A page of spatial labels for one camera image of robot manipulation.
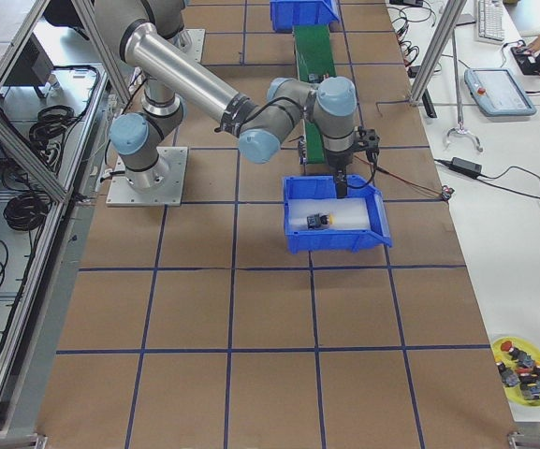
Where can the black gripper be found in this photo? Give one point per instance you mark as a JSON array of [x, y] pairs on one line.
[[339, 162]]

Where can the yellow push button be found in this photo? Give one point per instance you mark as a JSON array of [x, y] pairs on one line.
[[319, 221]]

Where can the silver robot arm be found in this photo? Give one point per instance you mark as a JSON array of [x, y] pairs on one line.
[[142, 33]]

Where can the yellow plate of buttons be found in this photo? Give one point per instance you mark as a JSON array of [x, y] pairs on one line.
[[518, 364]]

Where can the white foam pad right bin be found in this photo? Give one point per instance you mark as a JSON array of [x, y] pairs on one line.
[[348, 213]]

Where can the blue right plastic bin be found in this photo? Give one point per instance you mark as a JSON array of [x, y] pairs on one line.
[[322, 187]]

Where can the blue plastic bin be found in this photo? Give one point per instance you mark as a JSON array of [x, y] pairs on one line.
[[322, 187], [285, 14]]

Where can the silver reach grabber tool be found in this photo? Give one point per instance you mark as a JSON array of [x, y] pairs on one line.
[[460, 131]]

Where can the black power adapter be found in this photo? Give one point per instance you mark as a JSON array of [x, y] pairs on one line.
[[465, 167]]

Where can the green conveyor belt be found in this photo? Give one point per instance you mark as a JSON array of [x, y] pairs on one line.
[[315, 63]]

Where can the blue left plastic bin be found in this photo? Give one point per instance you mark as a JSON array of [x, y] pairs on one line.
[[285, 14]]

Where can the teach pendant tablet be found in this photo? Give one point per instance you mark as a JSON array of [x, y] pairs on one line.
[[497, 93]]

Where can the white keyboard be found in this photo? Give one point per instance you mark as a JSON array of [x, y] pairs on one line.
[[489, 21]]

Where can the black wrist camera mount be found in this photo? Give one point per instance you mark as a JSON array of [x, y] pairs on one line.
[[368, 141]]

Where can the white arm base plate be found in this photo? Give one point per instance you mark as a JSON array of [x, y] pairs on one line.
[[191, 42], [158, 186]]

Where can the aluminium profile post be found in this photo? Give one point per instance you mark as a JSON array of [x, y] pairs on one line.
[[443, 32]]

